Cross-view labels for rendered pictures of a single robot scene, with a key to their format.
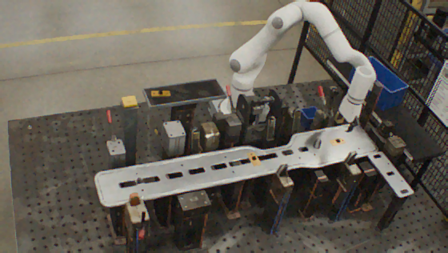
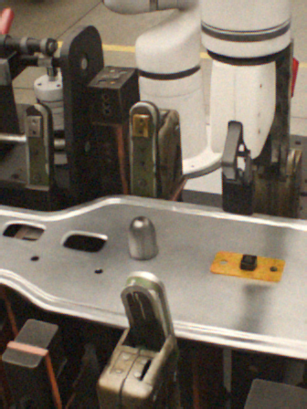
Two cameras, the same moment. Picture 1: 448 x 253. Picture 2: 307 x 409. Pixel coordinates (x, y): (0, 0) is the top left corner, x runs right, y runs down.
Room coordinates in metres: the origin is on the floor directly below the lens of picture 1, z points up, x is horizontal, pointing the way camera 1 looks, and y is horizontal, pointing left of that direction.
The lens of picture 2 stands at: (1.30, -1.01, 1.55)
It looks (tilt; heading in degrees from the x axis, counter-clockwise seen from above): 35 degrees down; 52
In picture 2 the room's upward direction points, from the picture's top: 5 degrees counter-clockwise
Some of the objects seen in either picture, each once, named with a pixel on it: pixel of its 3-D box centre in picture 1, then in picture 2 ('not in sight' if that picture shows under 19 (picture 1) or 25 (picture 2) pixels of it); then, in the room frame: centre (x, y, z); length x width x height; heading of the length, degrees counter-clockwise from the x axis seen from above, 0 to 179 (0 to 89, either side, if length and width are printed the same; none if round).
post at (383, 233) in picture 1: (391, 211); not in sight; (1.52, -0.89, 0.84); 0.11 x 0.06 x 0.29; 29
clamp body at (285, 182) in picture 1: (276, 203); not in sight; (1.43, -0.30, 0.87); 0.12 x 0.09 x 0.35; 29
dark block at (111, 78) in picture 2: (272, 134); (125, 199); (1.85, -0.25, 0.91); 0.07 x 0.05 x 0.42; 29
